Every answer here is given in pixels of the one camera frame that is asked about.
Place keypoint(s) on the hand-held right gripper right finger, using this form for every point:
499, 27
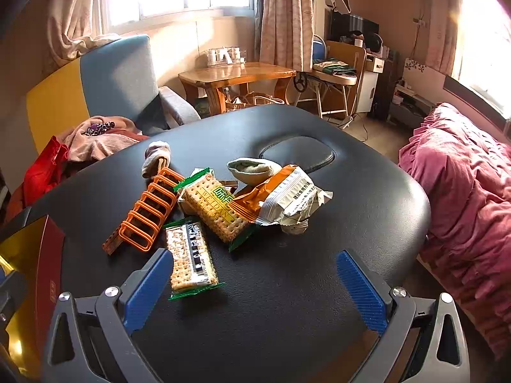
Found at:
361, 295

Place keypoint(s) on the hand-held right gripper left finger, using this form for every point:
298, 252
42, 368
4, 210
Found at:
147, 291

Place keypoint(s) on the red and gold box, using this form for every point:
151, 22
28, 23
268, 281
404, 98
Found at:
44, 255

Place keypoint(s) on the small black-label cracker packet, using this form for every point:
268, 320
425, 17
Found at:
187, 255

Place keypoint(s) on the large green cracker packet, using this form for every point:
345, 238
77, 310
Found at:
211, 207

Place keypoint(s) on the orange and white snack packet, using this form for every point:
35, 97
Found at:
287, 203

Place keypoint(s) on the orange plastic rack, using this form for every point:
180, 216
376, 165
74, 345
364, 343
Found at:
172, 175

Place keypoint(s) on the brown sachet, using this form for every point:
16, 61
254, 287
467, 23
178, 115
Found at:
230, 185

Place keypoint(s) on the grey sock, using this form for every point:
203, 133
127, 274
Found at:
153, 153

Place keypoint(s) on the beige and green sock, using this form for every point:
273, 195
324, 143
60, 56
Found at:
251, 169

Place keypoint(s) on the red cloth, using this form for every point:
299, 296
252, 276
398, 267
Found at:
44, 171

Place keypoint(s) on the pink bed blanket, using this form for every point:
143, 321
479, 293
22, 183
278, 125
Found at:
459, 191

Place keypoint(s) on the black leather face cushion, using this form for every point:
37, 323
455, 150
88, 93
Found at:
299, 153

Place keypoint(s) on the pink cloth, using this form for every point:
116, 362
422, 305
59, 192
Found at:
99, 143

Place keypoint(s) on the purple patterned cloth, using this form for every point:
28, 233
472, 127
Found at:
98, 128

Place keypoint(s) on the white cabinet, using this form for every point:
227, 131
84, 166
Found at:
366, 87

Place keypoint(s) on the blue and yellow armchair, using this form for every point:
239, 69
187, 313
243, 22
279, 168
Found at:
115, 75

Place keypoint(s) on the black hand wheel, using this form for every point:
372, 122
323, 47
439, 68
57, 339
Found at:
299, 83

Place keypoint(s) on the white flower-print board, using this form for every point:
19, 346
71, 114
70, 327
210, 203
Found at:
423, 75

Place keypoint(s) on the green folded cloth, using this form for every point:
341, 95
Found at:
333, 68

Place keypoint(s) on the wooden side table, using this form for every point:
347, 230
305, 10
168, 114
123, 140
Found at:
235, 72

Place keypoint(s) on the clear plastic organizer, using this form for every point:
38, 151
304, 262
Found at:
223, 56

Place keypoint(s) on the black monitor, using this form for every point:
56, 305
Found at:
351, 26

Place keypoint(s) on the pink side curtain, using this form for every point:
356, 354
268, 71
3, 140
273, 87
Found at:
439, 28

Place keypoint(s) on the side window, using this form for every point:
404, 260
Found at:
487, 40

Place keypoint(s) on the pink patterned curtain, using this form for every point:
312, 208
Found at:
285, 16
76, 8

